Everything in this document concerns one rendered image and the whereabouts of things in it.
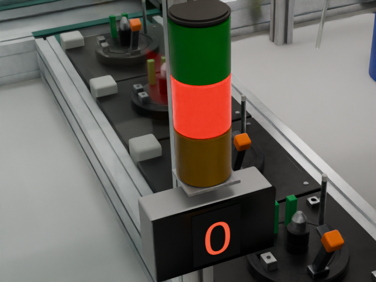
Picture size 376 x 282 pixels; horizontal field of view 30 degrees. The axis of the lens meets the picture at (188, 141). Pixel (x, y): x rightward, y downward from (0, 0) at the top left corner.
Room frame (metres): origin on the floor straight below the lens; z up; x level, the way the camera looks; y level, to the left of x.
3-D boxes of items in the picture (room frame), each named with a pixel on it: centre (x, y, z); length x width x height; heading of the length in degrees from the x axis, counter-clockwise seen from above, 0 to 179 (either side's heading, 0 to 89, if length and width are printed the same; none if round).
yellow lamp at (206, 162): (0.52, -0.01, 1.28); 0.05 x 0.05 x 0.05
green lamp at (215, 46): (0.52, -0.01, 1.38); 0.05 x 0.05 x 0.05
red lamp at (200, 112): (0.52, -0.01, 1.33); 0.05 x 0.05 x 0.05
